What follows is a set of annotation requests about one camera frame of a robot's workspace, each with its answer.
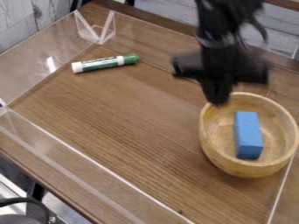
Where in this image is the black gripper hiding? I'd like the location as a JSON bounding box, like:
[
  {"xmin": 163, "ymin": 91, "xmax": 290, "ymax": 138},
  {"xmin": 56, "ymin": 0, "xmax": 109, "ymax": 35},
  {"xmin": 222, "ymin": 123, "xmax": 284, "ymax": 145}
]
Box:
[{"xmin": 171, "ymin": 44, "xmax": 270, "ymax": 105}]

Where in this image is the blue rectangular block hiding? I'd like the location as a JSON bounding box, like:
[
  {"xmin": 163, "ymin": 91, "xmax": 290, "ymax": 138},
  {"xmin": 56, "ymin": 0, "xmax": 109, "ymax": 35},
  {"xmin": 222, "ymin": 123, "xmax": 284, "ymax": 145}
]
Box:
[{"xmin": 234, "ymin": 111, "xmax": 264, "ymax": 160}]

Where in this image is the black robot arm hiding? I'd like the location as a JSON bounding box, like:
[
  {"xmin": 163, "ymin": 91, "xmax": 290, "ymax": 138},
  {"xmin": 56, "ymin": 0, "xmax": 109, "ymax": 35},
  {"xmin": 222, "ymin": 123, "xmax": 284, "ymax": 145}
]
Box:
[{"xmin": 172, "ymin": 0, "xmax": 270, "ymax": 106}]

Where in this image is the brown wooden bowl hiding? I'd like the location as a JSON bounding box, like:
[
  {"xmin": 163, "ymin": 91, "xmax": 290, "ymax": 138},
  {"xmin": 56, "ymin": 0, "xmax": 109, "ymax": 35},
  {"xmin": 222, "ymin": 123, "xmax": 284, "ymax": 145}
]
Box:
[{"xmin": 199, "ymin": 92, "xmax": 299, "ymax": 179}]

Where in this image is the green and white marker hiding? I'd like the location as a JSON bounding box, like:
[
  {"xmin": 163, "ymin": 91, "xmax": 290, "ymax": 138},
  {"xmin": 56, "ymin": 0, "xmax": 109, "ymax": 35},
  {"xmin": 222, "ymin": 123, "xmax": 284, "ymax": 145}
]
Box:
[{"xmin": 71, "ymin": 53, "xmax": 139, "ymax": 74}]

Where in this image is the black table leg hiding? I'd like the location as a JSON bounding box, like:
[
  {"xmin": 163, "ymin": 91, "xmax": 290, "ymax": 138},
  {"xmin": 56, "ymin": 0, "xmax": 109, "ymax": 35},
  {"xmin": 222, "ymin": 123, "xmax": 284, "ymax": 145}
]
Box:
[{"xmin": 32, "ymin": 183, "xmax": 47, "ymax": 201}]

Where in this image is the clear acrylic tray wall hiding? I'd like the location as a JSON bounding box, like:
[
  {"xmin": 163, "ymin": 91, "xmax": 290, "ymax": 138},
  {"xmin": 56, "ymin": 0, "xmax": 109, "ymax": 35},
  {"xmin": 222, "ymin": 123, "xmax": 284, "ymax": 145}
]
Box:
[{"xmin": 0, "ymin": 6, "xmax": 299, "ymax": 224}]

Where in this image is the black cable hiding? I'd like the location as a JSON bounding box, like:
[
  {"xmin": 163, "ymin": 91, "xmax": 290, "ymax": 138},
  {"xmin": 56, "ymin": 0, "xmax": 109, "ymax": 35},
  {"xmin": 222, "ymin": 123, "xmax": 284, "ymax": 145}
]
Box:
[{"xmin": 0, "ymin": 197, "xmax": 52, "ymax": 224}]

